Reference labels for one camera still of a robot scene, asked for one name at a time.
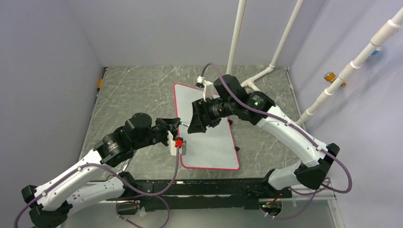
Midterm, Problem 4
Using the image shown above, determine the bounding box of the orange yellow wall fitting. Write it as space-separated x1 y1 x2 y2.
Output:
324 72 336 84

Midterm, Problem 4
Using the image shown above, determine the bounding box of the blue wall fitting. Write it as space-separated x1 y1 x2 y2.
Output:
371 46 382 56

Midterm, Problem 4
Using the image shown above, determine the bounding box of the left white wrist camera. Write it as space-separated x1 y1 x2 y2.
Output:
168 131 186 156

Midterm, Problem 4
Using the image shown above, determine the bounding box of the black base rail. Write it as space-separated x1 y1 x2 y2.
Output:
128 178 292 212

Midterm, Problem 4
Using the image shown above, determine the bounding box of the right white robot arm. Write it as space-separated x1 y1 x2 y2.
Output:
187 75 340 197

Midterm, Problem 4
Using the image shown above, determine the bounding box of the silver combination wrench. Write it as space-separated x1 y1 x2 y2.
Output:
120 158 133 172

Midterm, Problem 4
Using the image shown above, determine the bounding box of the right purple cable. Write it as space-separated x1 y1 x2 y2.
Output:
201 62 353 194

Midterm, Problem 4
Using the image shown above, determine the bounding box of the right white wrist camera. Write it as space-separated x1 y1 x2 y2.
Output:
196 76 214 101

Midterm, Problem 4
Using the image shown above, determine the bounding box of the white PVC pipe frame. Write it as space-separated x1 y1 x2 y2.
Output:
226 0 307 91

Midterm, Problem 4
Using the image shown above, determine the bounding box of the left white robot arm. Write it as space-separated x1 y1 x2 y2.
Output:
21 113 183 228

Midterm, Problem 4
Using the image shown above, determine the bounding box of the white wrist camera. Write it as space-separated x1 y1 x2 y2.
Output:
168 131 186 156
196 76 214 101

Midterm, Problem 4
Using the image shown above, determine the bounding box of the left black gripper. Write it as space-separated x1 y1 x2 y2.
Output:
133 117 180 150

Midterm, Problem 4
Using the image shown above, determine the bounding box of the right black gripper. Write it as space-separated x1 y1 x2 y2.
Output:
188 95 237 133

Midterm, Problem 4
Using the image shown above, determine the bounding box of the white PVC diagonal pipe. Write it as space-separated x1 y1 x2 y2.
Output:
296 9 403 125

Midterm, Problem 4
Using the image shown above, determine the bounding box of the red framed whiteboard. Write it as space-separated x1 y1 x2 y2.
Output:
173 83 240 171

